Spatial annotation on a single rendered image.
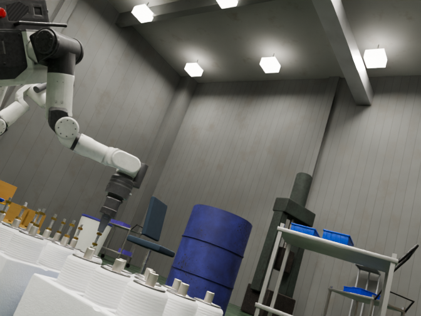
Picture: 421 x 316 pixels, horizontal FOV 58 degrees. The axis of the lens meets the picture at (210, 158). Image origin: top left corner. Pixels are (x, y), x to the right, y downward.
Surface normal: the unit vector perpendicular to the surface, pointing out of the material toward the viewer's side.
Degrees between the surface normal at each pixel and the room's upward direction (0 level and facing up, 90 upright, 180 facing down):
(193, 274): 90
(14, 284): 90
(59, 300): 90
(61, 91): 104
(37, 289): 90
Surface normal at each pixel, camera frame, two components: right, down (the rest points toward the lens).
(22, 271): 0.78, 0.08
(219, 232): 0.07, -0.29
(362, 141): -0.51, -0.43
